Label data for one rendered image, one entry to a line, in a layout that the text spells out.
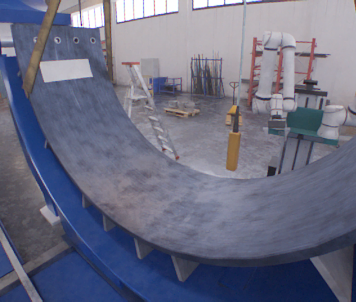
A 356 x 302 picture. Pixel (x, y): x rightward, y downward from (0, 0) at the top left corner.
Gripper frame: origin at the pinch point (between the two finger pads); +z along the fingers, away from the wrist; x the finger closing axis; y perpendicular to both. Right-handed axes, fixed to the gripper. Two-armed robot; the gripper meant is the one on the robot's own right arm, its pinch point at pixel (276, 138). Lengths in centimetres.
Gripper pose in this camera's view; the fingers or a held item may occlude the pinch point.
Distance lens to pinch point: 175.4
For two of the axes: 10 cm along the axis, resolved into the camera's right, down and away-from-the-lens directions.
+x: -9.2, -0.4, 3.8
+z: -0.5, 10.0, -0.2
